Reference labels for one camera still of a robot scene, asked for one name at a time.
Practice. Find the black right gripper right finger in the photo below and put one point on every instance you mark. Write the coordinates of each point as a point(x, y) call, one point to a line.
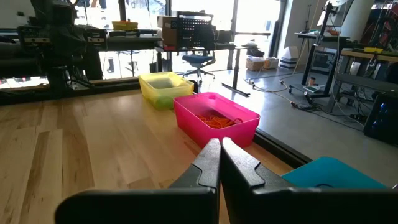
point(242, 174)

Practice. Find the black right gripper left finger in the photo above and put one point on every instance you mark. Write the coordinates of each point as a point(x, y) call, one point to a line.
point(205, 174)

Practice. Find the orange rubber band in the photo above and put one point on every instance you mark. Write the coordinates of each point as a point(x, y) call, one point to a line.
point(238, 119)
point(217, 122)

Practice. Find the green rubber band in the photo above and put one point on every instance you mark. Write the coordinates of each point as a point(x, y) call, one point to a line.
point(163, 102)

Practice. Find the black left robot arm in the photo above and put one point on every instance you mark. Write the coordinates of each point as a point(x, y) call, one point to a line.
point(62, 40)

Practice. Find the pink plastic basket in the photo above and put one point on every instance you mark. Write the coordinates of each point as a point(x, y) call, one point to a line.
point(199, 133)

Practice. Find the blue plastic basket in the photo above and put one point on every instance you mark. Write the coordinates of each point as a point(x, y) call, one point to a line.
point(326, 174)

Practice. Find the yellow plastic basket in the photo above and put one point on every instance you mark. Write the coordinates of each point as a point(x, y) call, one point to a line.
point(144, 88)

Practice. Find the small brown cup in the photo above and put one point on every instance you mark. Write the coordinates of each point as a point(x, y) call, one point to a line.
point(311, 81)

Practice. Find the blue office chair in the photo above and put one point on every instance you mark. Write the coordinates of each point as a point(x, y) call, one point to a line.
point(197, 58)

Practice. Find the white striped box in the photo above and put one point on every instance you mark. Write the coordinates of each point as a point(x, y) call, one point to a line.
point(289, 57)

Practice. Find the black perforated crate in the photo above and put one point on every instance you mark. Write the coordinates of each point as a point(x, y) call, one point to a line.
point(194, 32)

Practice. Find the cardboard box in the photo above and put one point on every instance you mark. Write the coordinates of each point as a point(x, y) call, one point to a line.
point(168, 34)

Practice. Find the black floor case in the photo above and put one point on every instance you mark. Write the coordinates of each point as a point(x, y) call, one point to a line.
point(382, 121)

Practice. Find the black office desk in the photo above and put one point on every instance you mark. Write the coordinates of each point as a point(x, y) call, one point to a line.
point(133, 39)

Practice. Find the large bright window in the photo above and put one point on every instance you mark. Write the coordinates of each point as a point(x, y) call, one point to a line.
point(255, 15)

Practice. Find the yellow desk item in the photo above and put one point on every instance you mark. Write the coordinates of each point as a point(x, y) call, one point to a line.
point(124, 25)
point(373, 50)

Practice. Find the wooden top desk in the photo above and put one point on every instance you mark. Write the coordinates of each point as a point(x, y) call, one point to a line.
point(367, 56)

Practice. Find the monitor on stand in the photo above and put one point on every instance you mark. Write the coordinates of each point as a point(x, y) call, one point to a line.
point(339, 12)

